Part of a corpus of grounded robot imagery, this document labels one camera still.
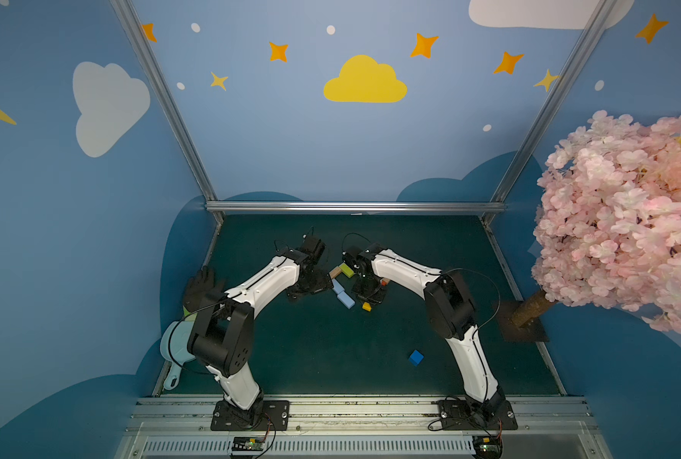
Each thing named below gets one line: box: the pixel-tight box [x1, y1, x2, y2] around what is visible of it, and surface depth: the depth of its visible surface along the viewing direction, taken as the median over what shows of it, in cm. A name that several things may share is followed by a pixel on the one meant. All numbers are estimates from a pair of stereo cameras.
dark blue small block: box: [408, 349, 425, 367], surface depth 84 cm
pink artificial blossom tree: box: [510, 109, 681, 334], surface depth 57 cm
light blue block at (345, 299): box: [336, 290, 355, 309], surface depth 98 cm
